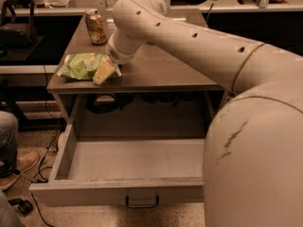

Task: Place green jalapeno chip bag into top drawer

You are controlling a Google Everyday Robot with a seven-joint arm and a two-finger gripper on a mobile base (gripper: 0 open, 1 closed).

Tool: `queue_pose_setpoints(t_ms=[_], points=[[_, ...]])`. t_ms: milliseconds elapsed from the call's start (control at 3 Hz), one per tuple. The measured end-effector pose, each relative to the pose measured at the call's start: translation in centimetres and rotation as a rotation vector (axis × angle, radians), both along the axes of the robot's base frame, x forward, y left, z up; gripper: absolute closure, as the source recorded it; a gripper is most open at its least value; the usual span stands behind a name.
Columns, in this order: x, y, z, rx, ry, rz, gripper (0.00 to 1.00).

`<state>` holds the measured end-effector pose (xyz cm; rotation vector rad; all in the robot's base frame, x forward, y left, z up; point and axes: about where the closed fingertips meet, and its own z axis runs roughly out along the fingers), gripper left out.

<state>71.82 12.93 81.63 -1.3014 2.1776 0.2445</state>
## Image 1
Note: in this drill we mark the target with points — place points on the black clamp on floor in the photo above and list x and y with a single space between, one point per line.
24 206

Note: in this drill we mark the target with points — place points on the orange green soda can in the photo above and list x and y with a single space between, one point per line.
95 28

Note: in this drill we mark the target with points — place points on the open grey top drawer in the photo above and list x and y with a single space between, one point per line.
140 151

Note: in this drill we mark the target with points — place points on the grey drawer cabinet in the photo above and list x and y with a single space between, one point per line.
151 70

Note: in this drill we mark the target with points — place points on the black bag on shelf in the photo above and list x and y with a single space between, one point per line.
17 35

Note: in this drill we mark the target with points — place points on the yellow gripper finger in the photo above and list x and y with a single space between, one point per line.
105 70

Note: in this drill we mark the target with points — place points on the person's jeans leg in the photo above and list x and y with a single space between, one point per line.
8 143

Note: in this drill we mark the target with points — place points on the black metal drawer handle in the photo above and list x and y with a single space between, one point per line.
134 203

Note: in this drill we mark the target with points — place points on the tan leather shoe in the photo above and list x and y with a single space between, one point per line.
24 163

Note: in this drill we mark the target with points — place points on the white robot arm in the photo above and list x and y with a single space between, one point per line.
253 158

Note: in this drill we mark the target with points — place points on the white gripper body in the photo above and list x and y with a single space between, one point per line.
117 56

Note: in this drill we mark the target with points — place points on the green jalapeno chip bag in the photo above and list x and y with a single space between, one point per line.
81 66

